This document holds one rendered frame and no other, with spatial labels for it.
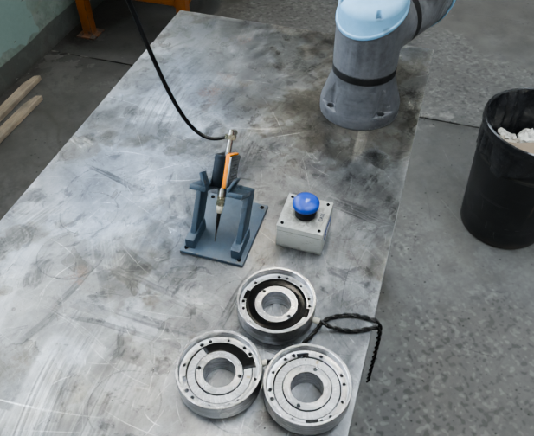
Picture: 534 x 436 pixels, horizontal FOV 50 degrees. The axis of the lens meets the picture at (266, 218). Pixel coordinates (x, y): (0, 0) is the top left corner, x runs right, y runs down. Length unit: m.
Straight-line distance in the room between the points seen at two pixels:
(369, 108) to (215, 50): 0.40
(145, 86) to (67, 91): 1.52
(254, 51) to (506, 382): 1.11
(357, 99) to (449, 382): 0.93
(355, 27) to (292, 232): 0.36
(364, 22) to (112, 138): 0.49
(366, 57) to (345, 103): 0.10
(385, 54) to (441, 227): 1.12
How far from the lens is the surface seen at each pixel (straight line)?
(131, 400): 0.76
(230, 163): 0.81
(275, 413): 0.70
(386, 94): 1.08
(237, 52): 1.30
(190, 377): 0.73
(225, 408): 0.70
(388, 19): 1.00
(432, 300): 1.86
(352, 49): 1.02
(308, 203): 0.84
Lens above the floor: 1.47
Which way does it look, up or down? 47 degrees down
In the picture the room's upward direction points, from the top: straight up
